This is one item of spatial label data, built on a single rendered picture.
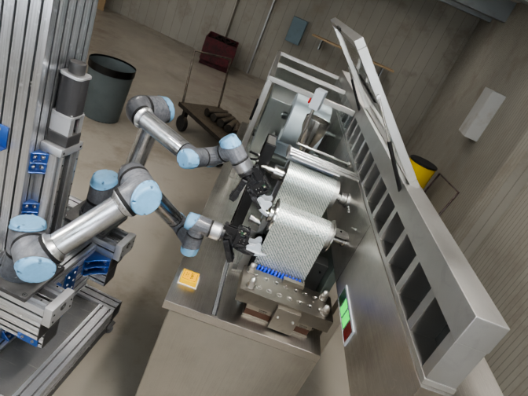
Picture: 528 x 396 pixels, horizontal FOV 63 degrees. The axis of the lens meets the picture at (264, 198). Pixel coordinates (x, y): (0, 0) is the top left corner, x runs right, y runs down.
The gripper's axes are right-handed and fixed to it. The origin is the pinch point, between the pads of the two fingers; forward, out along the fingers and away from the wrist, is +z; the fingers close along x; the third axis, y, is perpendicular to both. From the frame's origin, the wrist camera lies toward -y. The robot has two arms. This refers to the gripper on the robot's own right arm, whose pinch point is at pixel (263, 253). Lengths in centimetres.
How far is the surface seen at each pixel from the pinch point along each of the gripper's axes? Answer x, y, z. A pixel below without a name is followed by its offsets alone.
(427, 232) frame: -47, 56, 31
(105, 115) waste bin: 309, -99, -177
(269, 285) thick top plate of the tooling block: -11.8, -6.1, 6.0
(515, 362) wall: 91, -69, 220
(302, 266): -0.3, 0.9, 18.0
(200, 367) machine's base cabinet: -26, -47, -7
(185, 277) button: -12.2, -16.6, -26.7
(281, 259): -0.3, 0.4, 8.3
